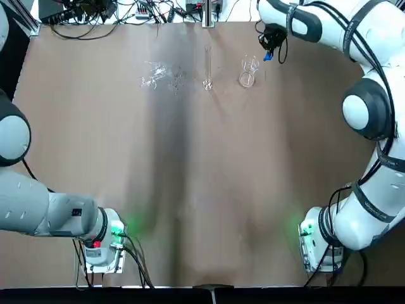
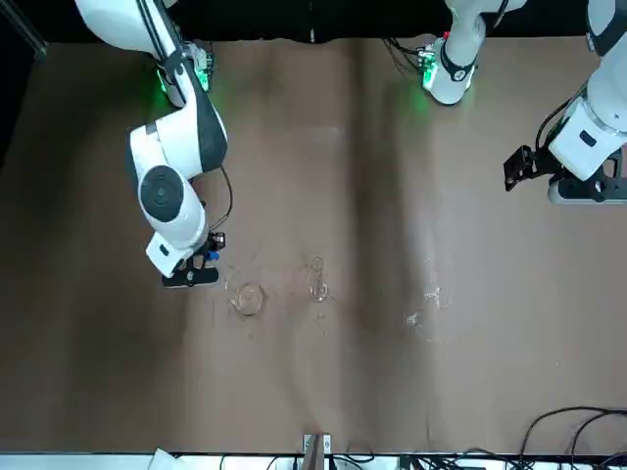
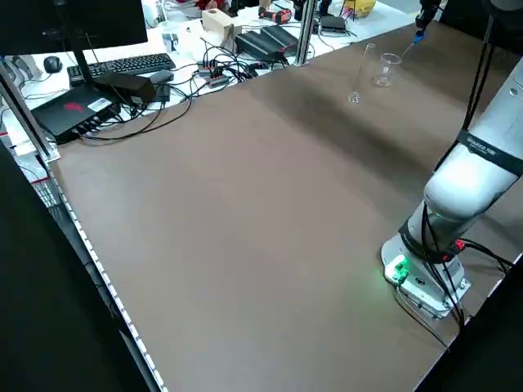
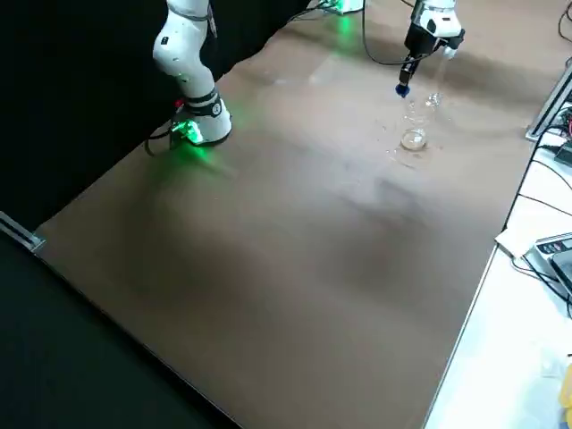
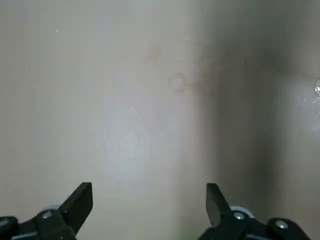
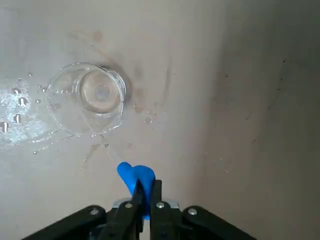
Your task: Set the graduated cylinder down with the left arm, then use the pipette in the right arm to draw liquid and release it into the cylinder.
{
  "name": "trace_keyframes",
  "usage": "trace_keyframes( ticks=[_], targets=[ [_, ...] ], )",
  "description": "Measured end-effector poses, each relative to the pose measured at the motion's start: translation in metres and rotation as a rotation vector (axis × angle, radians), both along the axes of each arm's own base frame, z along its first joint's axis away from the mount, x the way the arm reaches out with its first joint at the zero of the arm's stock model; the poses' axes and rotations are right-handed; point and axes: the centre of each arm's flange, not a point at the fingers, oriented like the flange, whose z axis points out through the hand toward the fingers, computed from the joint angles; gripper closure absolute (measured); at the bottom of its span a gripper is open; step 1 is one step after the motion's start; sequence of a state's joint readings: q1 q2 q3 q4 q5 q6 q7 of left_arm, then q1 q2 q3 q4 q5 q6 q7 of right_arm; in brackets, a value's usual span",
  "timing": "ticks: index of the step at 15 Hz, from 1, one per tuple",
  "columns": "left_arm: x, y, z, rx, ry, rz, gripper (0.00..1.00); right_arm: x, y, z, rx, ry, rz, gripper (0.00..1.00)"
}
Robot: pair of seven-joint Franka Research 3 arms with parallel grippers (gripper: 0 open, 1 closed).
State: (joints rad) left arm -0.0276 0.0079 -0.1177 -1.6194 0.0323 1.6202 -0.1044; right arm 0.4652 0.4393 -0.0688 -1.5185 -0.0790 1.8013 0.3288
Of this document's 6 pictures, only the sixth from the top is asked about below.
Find clear glass beaker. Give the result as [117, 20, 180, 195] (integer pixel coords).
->
[46, 62, 126, 138]

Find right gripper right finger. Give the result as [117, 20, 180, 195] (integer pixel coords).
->
[149, 178, 258, 240]

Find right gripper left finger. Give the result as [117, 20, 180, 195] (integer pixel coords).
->
[21, 178, 145, 240]

